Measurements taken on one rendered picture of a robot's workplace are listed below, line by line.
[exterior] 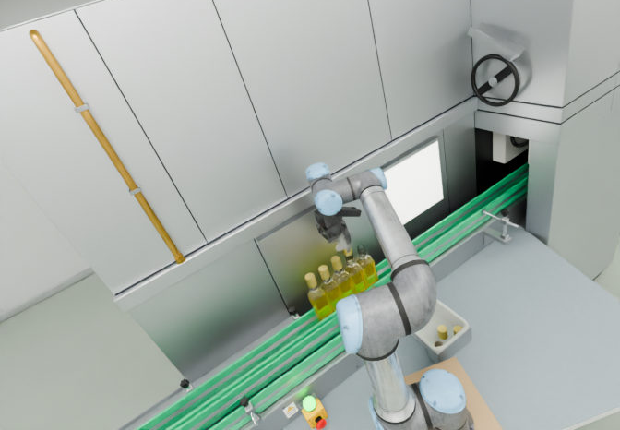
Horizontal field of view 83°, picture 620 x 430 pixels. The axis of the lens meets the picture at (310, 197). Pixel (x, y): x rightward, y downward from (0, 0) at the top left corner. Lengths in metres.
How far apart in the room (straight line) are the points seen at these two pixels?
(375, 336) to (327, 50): 0.88
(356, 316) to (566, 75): 1.14
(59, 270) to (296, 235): 3.62
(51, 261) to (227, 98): 3.72
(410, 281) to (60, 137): 0.92
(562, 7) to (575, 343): 1.13
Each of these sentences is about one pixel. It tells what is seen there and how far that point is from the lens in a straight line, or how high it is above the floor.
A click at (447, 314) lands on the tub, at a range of 1.55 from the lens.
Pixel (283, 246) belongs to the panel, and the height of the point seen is 1.24.
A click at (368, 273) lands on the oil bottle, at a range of 1.43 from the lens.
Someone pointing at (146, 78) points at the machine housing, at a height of 1.94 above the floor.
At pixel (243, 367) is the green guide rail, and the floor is 0.92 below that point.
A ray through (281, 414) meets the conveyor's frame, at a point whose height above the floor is 0.83.
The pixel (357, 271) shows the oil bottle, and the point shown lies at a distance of 1.39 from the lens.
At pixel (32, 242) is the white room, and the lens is 4.52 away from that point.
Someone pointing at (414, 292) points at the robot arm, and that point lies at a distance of 0.81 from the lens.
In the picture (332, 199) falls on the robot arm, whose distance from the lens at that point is 1.00.
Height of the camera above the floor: 2.05
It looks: 31 degrees down
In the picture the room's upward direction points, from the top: 19 degrees counter-clockwise
